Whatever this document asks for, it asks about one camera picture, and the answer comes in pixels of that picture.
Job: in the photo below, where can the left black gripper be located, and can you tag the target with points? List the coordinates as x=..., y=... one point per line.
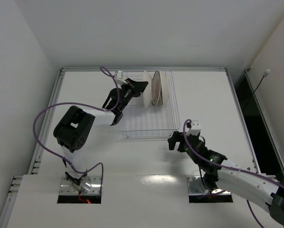
x=133, y=88

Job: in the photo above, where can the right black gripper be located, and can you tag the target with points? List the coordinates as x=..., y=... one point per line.
x=180, y=144

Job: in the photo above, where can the floral orange-rim plate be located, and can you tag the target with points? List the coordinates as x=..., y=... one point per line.
x=164, y=88
x=147, y=95

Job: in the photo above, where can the sunburst pattern plate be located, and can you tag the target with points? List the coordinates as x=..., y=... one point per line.
x=156, y=88

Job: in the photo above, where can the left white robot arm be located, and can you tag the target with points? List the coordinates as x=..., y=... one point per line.
x=73, y=129

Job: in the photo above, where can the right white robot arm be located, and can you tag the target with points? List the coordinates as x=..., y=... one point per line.
x=221, y=173

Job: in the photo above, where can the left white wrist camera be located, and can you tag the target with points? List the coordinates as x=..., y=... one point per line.
x=119, y=78

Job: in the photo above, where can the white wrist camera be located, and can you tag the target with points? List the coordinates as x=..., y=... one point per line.
x=193, y=128
x=119, y=78

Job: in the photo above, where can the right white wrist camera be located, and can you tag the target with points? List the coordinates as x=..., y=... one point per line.
x=193, y=128

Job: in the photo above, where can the white wire dish rack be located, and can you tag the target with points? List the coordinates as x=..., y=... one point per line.
x=158, y=121

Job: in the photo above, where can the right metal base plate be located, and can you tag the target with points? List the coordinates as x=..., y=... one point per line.
x=196, y=188

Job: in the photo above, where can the metal base plate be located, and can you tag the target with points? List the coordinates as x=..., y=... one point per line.
x=90, y=186
x=196, y=188

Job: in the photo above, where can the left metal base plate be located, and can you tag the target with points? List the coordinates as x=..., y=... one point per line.
x=90, y=186

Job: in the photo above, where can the black cable white plug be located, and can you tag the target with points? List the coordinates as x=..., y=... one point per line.
x=264, y=75

